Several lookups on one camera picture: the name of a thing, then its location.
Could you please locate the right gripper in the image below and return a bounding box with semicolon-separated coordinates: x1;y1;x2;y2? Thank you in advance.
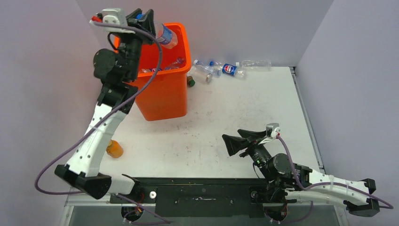
221;129;273;181

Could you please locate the blue cap pepsi bottle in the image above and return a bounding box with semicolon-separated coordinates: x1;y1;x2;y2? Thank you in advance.
153;20;178;49

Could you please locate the pepsi bottle front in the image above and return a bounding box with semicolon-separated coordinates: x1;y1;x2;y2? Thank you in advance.
139;67;156;73

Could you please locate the pepsi bottle back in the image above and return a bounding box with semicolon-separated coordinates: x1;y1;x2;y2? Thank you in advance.
222;64;247;80

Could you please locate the green cap brown bottle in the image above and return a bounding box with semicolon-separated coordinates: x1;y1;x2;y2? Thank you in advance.
186;76;196;87

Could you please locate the clear crushed bottle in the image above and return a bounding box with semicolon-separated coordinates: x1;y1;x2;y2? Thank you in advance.
189;60;221;84

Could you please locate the small orange juice bottle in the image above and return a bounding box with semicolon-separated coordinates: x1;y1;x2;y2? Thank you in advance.
106;140;124;158

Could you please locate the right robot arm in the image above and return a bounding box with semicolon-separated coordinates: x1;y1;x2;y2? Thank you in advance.
222;123;381;221

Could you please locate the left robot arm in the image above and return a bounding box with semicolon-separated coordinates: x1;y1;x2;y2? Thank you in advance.
55;8;157;203

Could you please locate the orange plastic bin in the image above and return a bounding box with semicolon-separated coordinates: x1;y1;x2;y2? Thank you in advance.
112;22;192;121

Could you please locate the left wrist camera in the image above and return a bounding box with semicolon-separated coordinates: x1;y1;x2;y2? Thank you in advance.
89;8;134;33

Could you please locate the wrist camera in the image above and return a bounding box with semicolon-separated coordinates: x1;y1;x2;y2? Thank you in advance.
89;8;134;33
259;122;280;144

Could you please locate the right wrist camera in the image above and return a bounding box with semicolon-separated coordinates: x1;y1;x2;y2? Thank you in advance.
259;122;280;144

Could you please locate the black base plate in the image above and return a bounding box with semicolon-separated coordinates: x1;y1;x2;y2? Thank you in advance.
107;178;284;218

